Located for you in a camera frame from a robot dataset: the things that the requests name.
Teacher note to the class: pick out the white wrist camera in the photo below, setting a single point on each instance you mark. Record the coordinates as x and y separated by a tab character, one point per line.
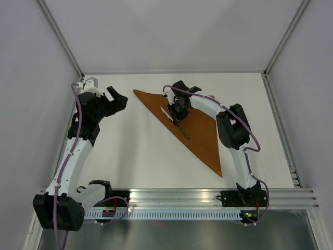
169	95
90	86

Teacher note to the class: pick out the rear aluminium frame bar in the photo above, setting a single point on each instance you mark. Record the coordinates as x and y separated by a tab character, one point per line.
176	71

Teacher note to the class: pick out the silver table knife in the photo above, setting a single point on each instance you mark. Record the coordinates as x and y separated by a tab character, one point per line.
179	128

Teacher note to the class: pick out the aluminium frame post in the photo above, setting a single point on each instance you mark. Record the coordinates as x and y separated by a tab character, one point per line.
52	23
286	36

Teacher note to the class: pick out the brown cloth napkin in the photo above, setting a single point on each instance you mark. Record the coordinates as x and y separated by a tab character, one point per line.
201	128

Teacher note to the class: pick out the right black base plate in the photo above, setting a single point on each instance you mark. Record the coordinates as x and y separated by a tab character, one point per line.
232	199

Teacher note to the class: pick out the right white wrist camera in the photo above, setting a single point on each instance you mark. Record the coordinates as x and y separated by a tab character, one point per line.
169	95

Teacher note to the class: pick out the aluminium front rail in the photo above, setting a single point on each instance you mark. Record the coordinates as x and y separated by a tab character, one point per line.
181	198

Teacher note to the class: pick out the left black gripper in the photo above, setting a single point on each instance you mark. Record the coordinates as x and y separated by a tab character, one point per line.
118	103

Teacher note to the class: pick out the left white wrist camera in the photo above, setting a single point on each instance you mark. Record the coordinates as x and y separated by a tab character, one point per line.
90	86

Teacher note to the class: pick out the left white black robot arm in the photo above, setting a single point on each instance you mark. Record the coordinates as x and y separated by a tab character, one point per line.
82	136

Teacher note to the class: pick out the right aluminium frame post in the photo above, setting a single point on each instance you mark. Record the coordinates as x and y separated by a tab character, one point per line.
286	36

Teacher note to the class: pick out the left aluminium frame post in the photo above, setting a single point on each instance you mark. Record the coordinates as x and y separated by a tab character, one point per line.
52	23

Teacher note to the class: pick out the white slotted cable duct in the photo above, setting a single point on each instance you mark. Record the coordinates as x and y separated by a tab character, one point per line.
168	214

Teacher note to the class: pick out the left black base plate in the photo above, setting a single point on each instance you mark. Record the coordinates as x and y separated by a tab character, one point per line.
117	202

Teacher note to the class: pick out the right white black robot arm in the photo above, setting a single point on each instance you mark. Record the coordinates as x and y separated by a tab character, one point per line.
234	132

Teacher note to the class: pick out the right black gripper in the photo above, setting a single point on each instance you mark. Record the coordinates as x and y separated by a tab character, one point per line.
173	112

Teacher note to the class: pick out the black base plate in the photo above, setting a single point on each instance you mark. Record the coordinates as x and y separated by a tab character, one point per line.
117	202
232	199

